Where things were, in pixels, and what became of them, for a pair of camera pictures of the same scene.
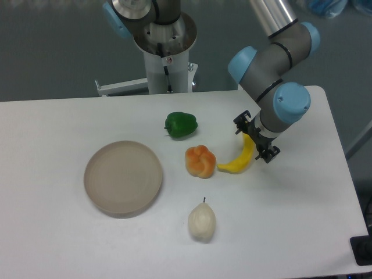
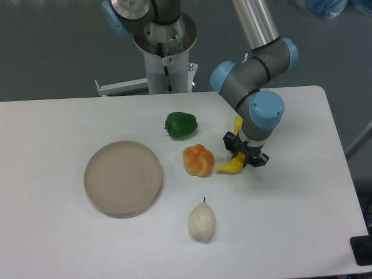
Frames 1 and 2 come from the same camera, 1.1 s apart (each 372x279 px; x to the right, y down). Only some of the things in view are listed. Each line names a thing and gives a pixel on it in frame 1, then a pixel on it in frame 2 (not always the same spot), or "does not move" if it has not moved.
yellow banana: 244,157 does not move
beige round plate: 123,176 does not move
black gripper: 261,140 to 234,143
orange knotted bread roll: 200,161 does not move
